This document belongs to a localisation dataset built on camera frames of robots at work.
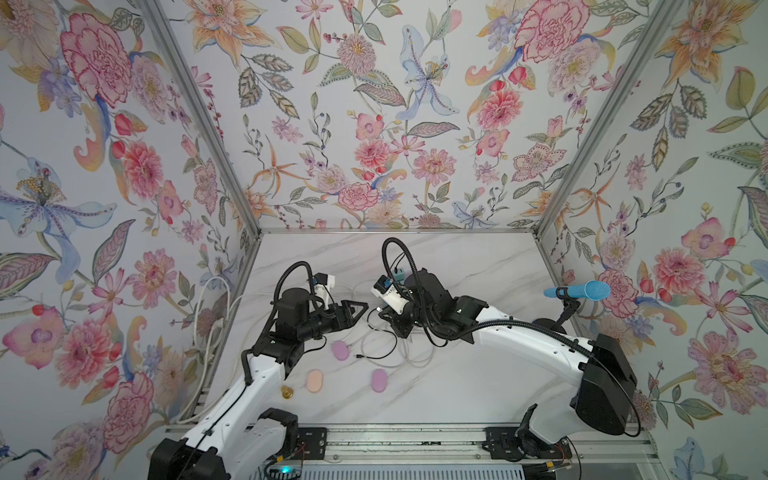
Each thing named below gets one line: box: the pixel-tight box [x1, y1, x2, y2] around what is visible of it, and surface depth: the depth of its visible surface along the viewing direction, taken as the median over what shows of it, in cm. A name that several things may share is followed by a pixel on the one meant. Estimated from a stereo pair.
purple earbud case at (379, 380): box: [371, 368, 388, 393], surface depth 86 cm
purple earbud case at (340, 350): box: [332, 340, 349, 361], surface depth 91 cm
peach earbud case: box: [306, 369, 324, 393], surface depth 85 cm
